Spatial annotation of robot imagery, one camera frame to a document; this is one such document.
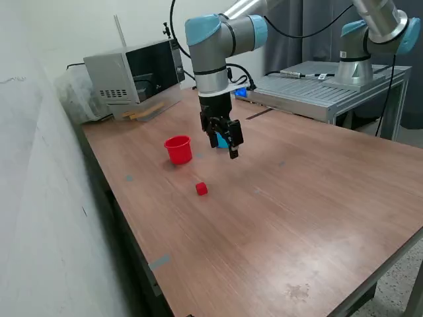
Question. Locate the white printed tag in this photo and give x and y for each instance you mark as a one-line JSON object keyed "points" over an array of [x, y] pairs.
{"points": [[322, 76]]}

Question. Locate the blue plastic cup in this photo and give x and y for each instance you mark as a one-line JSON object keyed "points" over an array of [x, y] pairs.
{"points": [[222, 142]]}

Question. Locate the long wooden stick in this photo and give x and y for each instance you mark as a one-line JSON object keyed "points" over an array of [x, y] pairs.
{"points": [[150, 109]]}

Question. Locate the aluminium robot base platform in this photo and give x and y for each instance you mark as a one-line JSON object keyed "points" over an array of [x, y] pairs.
{"points": [[304, 89]]}

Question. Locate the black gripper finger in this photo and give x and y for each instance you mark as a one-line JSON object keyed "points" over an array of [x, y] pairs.
{"points": [[211, 132], [234, 135]]}

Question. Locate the red plastic cup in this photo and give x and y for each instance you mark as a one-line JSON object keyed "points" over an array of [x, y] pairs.
{"points": [[180, 152]]}

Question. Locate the thin white rod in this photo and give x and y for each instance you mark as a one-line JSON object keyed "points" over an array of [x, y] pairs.
{"points": [[119, 29]]}

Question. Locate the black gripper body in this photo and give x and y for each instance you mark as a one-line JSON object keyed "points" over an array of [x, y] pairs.
{"points": [[215, 105]]}

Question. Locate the silver microwave oven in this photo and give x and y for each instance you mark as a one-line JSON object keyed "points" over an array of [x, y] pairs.
{"points": [[109, 72]]}

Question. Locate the long grey tape strip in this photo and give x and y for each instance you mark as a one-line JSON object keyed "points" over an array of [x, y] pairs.
{"points": [[159, 261]]}

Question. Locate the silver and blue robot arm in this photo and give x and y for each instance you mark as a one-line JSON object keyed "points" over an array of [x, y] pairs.
{"points": [[211, 49]]}

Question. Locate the red cube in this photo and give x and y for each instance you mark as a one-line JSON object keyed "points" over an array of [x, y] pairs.
{"points": [[201, 189]]}

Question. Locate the black strip on table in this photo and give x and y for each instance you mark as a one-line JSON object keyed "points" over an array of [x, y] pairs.
{"points": [[259, 114]]}

